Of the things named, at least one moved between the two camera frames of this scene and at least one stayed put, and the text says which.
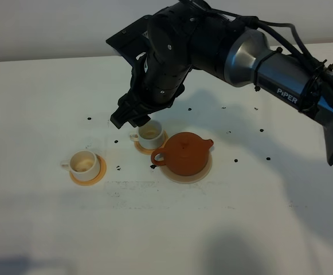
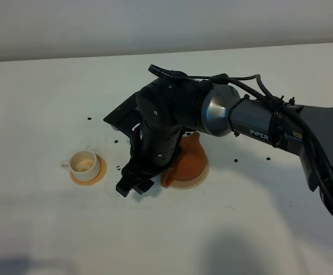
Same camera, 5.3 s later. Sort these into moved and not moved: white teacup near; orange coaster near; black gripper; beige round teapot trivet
Moved: black gripper; beige round teapot trivet
Not moved: orange coaster near; white teacup near
